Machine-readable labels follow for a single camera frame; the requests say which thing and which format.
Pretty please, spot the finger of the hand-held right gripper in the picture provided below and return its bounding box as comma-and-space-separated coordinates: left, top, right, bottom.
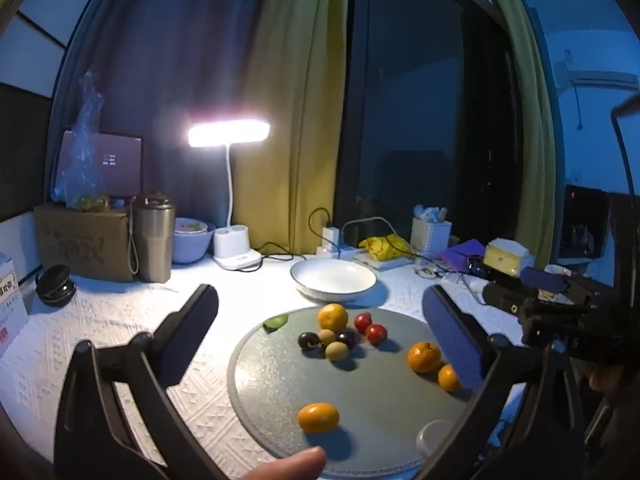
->
519, 266, 573, 293
481, 281, 527, 320

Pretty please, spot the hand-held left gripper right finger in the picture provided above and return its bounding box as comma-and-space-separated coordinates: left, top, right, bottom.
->
419, 284, 587, 480

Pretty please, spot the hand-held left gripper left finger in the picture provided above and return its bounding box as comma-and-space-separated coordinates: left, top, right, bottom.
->
54, 283, 226, 480

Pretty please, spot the large stemmed mandarin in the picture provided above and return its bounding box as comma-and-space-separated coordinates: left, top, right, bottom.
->
407, 341, 442, 374

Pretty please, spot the small orange mandarin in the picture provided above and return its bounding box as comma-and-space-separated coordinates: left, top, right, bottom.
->
438, 364, 461, 392

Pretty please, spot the yellowish orange mandarin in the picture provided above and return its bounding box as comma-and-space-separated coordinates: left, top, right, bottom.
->
317, 303, 349, 334

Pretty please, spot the round grey glass board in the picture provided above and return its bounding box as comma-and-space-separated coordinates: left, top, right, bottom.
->
226, 306, 482, 479

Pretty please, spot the white plate with dark rim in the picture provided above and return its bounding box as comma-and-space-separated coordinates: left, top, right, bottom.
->
290, 258, 377, 304

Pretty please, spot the person's right hand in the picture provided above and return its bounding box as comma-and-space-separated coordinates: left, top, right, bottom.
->
589, 366, 626, 392

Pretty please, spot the yellow and white box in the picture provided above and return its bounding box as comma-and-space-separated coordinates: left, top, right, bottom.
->
484, 237, 531, 277

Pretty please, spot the purple notebook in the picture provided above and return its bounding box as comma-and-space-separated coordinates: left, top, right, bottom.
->
440, 239, 489, 274

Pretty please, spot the lavender bowl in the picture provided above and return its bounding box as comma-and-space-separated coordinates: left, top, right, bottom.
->
172, 217, 216, 265

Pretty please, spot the dark box with red light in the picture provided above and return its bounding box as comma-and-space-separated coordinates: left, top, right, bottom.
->
564, 185, 612, 261

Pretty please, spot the white desk lamp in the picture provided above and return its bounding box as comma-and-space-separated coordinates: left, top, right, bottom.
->
187, 119, 271, 270

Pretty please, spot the stainless steel tumbler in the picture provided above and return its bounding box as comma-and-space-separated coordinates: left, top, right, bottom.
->
131, 191, 177, 283

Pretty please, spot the white perforated basket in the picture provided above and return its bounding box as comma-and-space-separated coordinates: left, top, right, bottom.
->
411, 205, 453, 256

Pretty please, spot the white tissue pack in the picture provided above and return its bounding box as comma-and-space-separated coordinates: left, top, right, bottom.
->
355, 252, 417, 271

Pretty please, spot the yellow duck print packet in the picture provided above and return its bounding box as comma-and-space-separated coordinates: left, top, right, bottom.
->
359, 234, 414, 261

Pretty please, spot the cardboard box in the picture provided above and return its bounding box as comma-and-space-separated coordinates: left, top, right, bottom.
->
34, 203, 136, 282

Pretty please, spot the white power strip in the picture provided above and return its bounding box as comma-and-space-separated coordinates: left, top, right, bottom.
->
316, 242, 371, 260

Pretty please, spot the black round case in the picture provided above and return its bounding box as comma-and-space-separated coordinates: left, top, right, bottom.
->
36, 265, 77, 307

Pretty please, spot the oval orange kumquat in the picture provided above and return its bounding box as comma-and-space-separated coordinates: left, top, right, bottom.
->
297, 402, 340, 434

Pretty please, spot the dark tablet screen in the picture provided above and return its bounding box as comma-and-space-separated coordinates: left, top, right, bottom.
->
59, 131, 143, 199

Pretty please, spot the yellow curtain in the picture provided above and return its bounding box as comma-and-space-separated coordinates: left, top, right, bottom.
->
481, 0, 559, 257
232, 0, 352, 257

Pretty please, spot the white labelled box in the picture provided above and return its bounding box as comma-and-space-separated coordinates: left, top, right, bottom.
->
0, 252, 30, 359

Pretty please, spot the clear plastic bag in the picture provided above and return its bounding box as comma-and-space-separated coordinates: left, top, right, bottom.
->
54, 71, 112, 212

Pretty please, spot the white air conditioner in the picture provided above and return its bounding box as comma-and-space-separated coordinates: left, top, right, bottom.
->
555, 67, 639, 92

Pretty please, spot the dark window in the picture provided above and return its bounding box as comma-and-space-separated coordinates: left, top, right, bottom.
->
332, 0, 526, 257

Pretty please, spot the blue-grey curtain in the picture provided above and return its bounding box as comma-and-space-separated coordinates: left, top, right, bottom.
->
47, 0, 281, 261

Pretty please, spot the black lamp cable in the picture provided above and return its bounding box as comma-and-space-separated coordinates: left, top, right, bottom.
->
239, 207, 333, 274

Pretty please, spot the white power cable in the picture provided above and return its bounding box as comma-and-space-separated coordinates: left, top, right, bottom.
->
341, 216, 417, 262

